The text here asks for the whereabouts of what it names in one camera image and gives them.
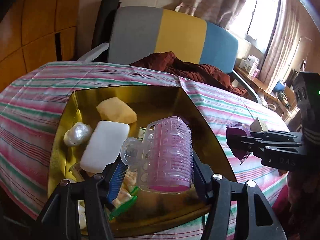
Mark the white square carton box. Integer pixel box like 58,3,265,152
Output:
249,118,269,132

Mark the purple snack packet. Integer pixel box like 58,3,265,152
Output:
226,122,251,164

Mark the pink plastic hair roller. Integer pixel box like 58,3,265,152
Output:
120,116,194,194

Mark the wooden side table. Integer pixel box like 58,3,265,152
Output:
234,66,298,122

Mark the blue kettle on table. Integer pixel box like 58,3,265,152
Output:
272,80,286,93

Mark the gold red storage box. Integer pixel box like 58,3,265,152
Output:
47,85,238,238

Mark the pink small box on table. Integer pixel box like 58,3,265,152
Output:
252,68,260,77

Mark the white product box on table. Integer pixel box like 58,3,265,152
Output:
244,55,260,76

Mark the red garment of person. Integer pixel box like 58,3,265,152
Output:
272,172,319,239

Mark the white soap bar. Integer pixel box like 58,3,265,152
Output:
80,121,130,173

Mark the white pearly wrapped ball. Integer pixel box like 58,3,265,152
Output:
63,122,93,147

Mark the striped bed sheet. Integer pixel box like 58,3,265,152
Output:
1,62,287,225

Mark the brown quilted jacket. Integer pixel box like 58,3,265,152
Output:
130,51,247,96

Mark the yellow sponge in box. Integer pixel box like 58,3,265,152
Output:
96,97,137,125

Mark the grey yellow blue chair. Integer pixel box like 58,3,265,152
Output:
77,6,263,103

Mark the wooden wardrobe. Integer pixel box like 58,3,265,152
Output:
1,0,80,90

